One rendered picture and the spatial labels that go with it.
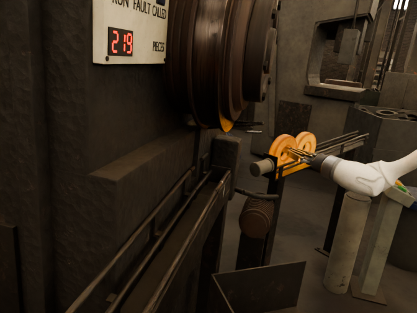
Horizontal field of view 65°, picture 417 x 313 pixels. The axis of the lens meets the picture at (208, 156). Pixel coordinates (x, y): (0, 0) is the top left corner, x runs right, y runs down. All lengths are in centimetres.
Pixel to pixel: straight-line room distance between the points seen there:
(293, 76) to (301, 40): 35
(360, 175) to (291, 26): 263
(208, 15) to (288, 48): 293
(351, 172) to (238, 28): 69
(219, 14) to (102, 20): 28
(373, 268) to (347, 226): 28
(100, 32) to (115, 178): 24
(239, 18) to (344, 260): 133
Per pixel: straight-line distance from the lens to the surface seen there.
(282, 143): 140
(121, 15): 62
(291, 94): 365
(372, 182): 124
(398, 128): 307
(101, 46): 57
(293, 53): 366
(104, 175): 61
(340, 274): 186
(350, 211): 170
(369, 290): 198
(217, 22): 76
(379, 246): 185
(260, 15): 85
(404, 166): 137
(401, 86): 527
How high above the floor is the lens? 109
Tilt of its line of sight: 17 degrees down
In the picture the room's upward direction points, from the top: 6 degrees clockwise
